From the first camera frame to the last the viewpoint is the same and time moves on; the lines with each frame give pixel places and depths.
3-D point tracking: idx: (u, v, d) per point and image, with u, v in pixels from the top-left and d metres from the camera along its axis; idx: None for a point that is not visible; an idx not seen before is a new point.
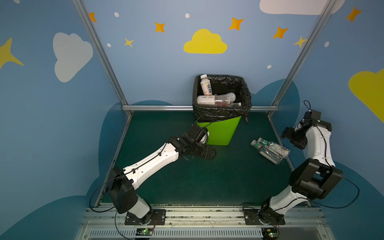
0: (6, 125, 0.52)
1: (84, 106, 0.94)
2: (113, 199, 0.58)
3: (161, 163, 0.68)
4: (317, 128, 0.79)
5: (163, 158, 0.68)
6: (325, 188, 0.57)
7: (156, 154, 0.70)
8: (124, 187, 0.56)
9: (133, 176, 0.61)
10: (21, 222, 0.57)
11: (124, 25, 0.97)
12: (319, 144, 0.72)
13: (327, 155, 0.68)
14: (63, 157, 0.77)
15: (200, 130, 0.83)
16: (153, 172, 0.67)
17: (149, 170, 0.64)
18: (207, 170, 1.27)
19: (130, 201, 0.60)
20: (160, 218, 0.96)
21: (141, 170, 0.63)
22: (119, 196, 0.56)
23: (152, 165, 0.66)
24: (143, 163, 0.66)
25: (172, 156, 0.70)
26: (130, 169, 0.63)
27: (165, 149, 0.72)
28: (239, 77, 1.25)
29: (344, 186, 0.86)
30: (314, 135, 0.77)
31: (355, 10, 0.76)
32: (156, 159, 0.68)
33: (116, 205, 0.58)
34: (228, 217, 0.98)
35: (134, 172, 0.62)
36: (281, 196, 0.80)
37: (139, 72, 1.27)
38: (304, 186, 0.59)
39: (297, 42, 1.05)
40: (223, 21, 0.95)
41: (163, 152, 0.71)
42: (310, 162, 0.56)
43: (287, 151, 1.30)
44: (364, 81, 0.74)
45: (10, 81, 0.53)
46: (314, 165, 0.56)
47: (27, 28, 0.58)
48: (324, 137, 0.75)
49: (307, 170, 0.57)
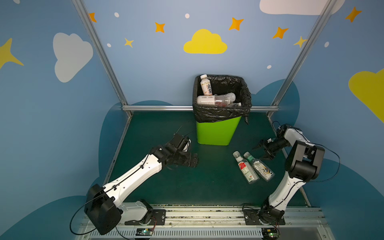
0: (6, 125, 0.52)
1: (84, 106, 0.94)
2: (93, 220, 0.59)
3: (144, 175, 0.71)
4: (291, 128, 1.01)
5: (145, 171, 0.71)
6: (316, 164, 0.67)
7: (138, 168, 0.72)
8: (105, 206, 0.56)
9: (114, 193, 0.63)
10: (21, 222, 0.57)
11: (124, 25, 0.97)
12: (299, 136, 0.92)
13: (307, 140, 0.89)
14: (63, 158, 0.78)
15: (182, 139, 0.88)
16: (136, 185, 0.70)
17: (130, 185, 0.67)
18: (207, 170, 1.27)
19: (113, 219, 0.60)
20: (160, 218, 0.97)
21: (123, 185, 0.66)
22: (100, 216, 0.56)
23: (134, 179, 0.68)
24: (124, 178, 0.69)
25: (154, 168, 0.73)
26: (110, 186, 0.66)
27: (148, 161, 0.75)
28: (239, 77, 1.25)
29: (345, 186, 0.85)
30: (291, 132, 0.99)
31: (355, 10, 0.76)
32: (138, 173, 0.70)
33: (98, 225, 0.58)
34: (228, 218, 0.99)
35: (115, 189, 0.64)
36: (278, 189, 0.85)
37: (139, 73, 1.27)
38: (300, 167, 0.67)
39: (297, 42, 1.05)
40: (223, 21, 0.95)
41: (145, 165, 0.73)
42: (298, 142, 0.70)
43: (269, 175, 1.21)
44: (364, 81, 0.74)
45: (10, 81, 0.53)
46: (302, 145, 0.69)
47: (27, 28, 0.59)
48: (299, 132, 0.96)
49: (299, 149, 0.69)
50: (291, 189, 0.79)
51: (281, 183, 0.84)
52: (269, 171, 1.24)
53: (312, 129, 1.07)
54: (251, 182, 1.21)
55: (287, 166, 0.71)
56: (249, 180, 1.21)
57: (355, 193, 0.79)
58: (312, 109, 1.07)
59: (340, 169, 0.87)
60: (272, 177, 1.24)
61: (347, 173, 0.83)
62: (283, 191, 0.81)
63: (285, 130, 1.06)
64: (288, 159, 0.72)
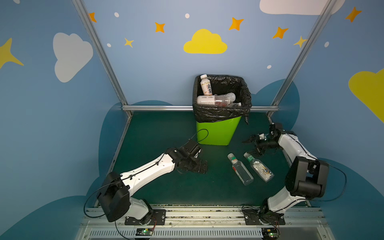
0: (6, 125, 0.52)
1: (84, 106, 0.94)
2: (104, 206, 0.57)
3: (158, 172, 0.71)
4: (286, 134, 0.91)
5: (159, 168, 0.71)
6: (321, 182, 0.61)
7: (154, 164, 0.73)
8: (119, 192, 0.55)
9: (130, 182, 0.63)
10: (21, 222, 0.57)
11: (124, 25, 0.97)
12: (297, 147, 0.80)
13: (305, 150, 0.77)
14: (63, 158, 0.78)
15: (196, 145, 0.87)
16: (148, 180, 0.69)
17: (145, 179, 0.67)
18: (207, 170, 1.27)
19: (122, 209, 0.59)
20: (160, 218, 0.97)
21: (138, 177, 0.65)
22: (114, 201, 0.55)
23: (149, 174, 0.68)
24: (140, 171, 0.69)
25: (169, 166, 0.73)
26: (126, 176, 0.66)
27: (163, 159, 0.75)
28: (239, 77, 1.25)
29: (345, 186, 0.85)
30: (286, 139, 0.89)
31: (355, 10, 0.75)
32: (153, 168, 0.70)
33: (107, 213, 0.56)
34: (228, 218, 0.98)
35: (131, 178, 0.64)
36: (278, 195, 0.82)
37: (139, 73, 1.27)
38: (304, 186, 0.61)
39: (297, 42, 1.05)
40: (223, 21, 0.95)
41: (160, 162, 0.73)
42: (300, 160, 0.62)
43: (269, 175, 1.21)
44: (364, 81, 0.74)
45: (10, 82, 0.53)
46: (304, 162, 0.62)
47: (27, 29, 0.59)
48: (295, 139, 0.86)
49: (301, 167, 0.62)
50: (292, 203, 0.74)
51: (282, 193, 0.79)
52: (268, 171, 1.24)
53: (312, 129, 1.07)
54: (246, 183, 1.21)
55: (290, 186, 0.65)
56: (245, 183, 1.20)
57: (355, 193, 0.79)
58: (312, 109, 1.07)
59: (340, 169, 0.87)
60: (271, 178, 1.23)
61: (347, 173, 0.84)
62: (283, 201, 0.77)
63: (278, 134, 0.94)
64: (290, 176, 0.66)
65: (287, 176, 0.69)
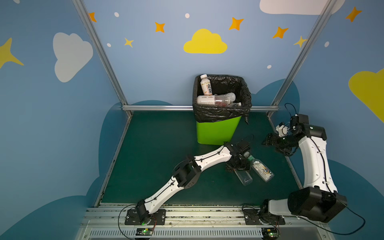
0: (7, 124, 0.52)
1: (84, 106, 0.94)
2: (182, 176, 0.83)
3: (219, 159, 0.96)
4: (310, 140, 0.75)
5: (221, 156, 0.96)
6: (329, 213, 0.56)
7: (216, 152, 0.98)
8: (196, 170, 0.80)
9: (201, 164, 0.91)
10: (21, 222, 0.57)
11: (124, 25, 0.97)
12: (317, 167, 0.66)
13: (326, 175, 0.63)
14: (63, 157, 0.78)
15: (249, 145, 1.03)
16: (213, 164, 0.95)
17: (211, 162, 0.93)
18: (207, 170, 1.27)
19: (192, 183, 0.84)
20: (160, 217, 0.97)
21: (206, 161, 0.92)
22: (191, 175, 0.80)
23: (213, 159, 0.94)
24: (207, 156, 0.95)
25: (227, 156, 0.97)
26: (198, 158, 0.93)
27: (222, 150, 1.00)
28: (239, 77, 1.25)
29: (346, 185, 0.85)
30: (308, 148, 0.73)
31: (355, 10, 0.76)
32: (216, 156, 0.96)
33: (184, 181, 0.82)
34: (228, 217, 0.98)
35: (201, 161, 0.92)
36: (278, 202, 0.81)
37: (139, 73, 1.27)
38: (306, 213, 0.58)
39: (297, 42, 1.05)
40: (223, 22, 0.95)
41: (221, 152, 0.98)
42: (311, 192, 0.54)
43: (269, 175, 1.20)
44: (364, 81, 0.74)
45: (10, 82, 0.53)
46: (315, 195, 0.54)
47: (27, 29, 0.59)
48: (320, 152, 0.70)
49: (310, 200, 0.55)
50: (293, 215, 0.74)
51: (283, 204, 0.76)
52: (268, 171, 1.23)
53: None
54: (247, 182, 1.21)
55: (293, 205, 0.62)
56: (245, 182, 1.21)
57: (355, 193, 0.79)
58: (312, 109, 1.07)
59: (341, 168, 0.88)
60: (271, 178, 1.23)
61: (348, 173, 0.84)
62: (286, 213, 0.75)
63: (303, 132, 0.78)
64: (295, 199, 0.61)
65: (292, 194, 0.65)
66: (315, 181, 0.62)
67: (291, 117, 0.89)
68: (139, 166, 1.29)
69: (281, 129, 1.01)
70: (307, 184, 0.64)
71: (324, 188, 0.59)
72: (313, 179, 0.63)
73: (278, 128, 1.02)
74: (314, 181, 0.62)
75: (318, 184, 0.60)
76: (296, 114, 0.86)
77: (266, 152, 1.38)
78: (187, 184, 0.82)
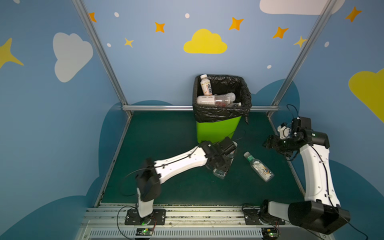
0: (7, 124, 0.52)
1: (84, 106, 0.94)
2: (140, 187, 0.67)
3: (189, 164, 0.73)
4: (312, 148, 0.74)
5: (192, 161, 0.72)
6: (330, 226, 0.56)
7: (186, 156, 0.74)
8: (152, 180, 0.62)
9: (163, 171, 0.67)
10: (21, 222, 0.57)
11: (124, 25, 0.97)
12: (320, 178, 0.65)
13: (328, 187, 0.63)
14: (63, 158, 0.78)
15: (232, 144, 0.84)
16: (181, 170, 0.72)
17: (177, 169, 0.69)
18: (207, 170, 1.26)
19: (155, 194, 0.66)
20: (160, 218, 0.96)
21: (170, 167, 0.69)
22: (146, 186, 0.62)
23: (181, 165, 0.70)
24: (172, 161, 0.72)
25: (200, 161, 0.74)
26: (160, 163, 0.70)
27: (195, 152, 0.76)
28: (238, 77, 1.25)
29: (345, 185, 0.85)
30: (311, 158, 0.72)
31: (355, 10, 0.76)
32: (186, 160, 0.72)
33: (142, 193, 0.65)
34: (228, 217, 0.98)
35: (164, 168, 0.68)
36: (278, 206, 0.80)
37: (139, 73, 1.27)
38: (306, 224, 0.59)
39: (297, 42, 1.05)
40: (223, 21, 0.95)
41: (192, 155, 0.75)
42: (312, 206, 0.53)
43: (269, 175, 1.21)
44: (364, 81, 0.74)
45: (11, 82, 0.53)
46: (317, 209, 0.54)
47: (27, 29, 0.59)
48: (323, 163, 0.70)
49: (311, 215, 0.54)
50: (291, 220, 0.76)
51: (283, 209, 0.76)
52: (268, 171, 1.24)
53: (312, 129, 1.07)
54: (247, 182, 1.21)
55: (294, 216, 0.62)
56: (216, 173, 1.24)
57: (355, 193, 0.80)
58: (312, 109, 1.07)
59: (341, 169, 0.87)
60: (270, 178, 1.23)
61: (348, 173, 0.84)
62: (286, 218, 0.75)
63: (304, 140, 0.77)
64: (296, 210, 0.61)
65: (293, 205, 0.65)
66: (317, 194, 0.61)
67: (293, 120, 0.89)
68: (139, 166, 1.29)
69: (282, 130, 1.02)
70: (309, 196, 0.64)
71: (326, 202, 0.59)
72: (315, 192, 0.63)
73: (280, 129, 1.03)
74: (316, 194, 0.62)
75: (320, 198, 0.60)
76: (299, 117, 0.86)
77: (266, 153, 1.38)
78: (145, 197, 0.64)
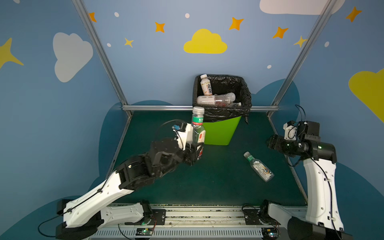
0: (7, 124, 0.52)
1: (83, 106, 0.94)
2: None
3: (99, 203, 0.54)
4: (317, 164, 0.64)
5: (100, 199, 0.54)
6: None
7: (95, 192, 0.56)
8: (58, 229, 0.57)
9: (69, 218, 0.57)
10: (20, 223, 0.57)
11: (124, 25, 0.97)
12: (323, 199, 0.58)
13: (332, 209, 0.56)
14: (62, 158, 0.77)
15: (158, 153, 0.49)
16: (97, 209, 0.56)
17: (84, 212, 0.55)
18: (207, 170, 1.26)
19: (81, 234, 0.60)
20: (160, 218, 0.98)
21: (75, 211, 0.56)
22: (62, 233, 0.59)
23: (88, 206, 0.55)
24: (81, 201, 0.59)
25: (110, 196, 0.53)
26: (69, 208, 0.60)
27: (108, 182, 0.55)
28: (239, 77, 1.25)
29: (345, 186, 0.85)
30: (315, 173, 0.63)
31: (355, 10, 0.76)
32: (94, 199, 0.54)
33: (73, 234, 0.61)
34: (228, 217, 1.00)
35: (70, 212, 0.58)
36: (279, 211, 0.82)
37: (139, 73, 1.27)
38: None
39: (297, 42, 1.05)
40: (223, 21, 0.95)
41: (103, 189, 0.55)
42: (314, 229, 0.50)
43: (269, 175, 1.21)
44: (364, 81, 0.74)
45: (10, 82, 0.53)
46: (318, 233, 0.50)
47: (26, 28, 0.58)
48: (328, 181, 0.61)
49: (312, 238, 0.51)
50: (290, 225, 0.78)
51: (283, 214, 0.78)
52: (268, 171, 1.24)
53: None
54: (247, 182, 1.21)
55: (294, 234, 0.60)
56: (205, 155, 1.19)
57: (356, 193, 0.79)
58: (312, 109, 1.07)
59: (341, 169, 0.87)
60: (270, 178, 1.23)
61: (348, 174, 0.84)
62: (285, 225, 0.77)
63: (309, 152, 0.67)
64: (296, 228, 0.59)
65: (293, 221, 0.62)
66: (319, 217, 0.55)
67: (300, 123, 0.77)
68: None
69: (288, 130, 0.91)
70: (309, 216, 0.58)
71: (328, 225, 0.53)
72: (316, 213, 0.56)
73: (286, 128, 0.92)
74: (318, 216, 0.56)
75: (323, 221, 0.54)
76: (306, 121, 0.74)
77: (266, 153, 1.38)
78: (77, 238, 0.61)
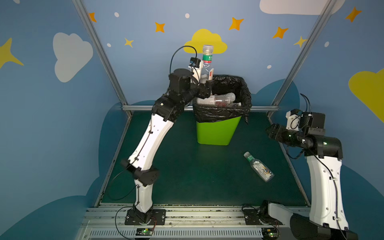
0: (7, 125, 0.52)
1: (83, 105, 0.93)
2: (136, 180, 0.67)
3: (158, 137, 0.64)
4: (321, 163, 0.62)
5: (156, 135, 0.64)
6: None
7: (148, 134, 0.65)
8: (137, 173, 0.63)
9: (139, 163, 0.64)
10: (21, 222, 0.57)
11: (124, 25, 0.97)
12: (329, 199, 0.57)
13: (337, 208, 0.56)
14: (63, 157, 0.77)
15: (179, 78, 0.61)
16: (156, 147, 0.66)
17: (150, 151, 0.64)
18: (207, 171, 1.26)
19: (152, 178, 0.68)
20: (160, 217, 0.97)
21: (142, 154, 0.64)
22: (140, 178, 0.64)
23: (149, 146, 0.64)
24: (140, 147, 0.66)
25: (164, 127, 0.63)
26: (133, 158, 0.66)
27: (153, 123, 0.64)
28: (238, 77, 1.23)
29: (346, 186, 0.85)
30: (320, 174, 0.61)
31: (355, 10, 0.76)
32: (151, 138, 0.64)
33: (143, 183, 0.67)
34: (228, 217, 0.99)
35: (137, 159, 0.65)
36: (280, 211, 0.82)
37: (139, 73, 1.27)
38: None
39: (297, 42, 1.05)
40: (223, 21, 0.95)
41: (152, 128, 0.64)
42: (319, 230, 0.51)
43: (269, 175, 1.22)
44: (364, 81, 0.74)
45: (10, 82, 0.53)
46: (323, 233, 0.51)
47: (27, 28, 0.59)
48: (333, 181, 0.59)
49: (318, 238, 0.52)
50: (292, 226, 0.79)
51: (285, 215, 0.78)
52: (268, 171, 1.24)
53: None
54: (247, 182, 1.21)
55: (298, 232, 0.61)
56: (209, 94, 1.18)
57: (356, 193, 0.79)
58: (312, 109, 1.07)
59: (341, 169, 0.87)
60: (270, 178, 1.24)
61: (348, 174, 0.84)
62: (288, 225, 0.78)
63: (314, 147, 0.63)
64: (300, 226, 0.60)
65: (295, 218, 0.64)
66: (324, 218, 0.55)
67: (304, 116, 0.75)
68: None
69: (291, 119, 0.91)
70: (314, 216, 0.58)
71: (334, 226, 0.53)
72: (321, 214, 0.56)
73: (290, 117, 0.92)
74: (323, 216, 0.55)
75: (327, 222, 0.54)
76: (310, 114, 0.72)
77: (266, 153, 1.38)
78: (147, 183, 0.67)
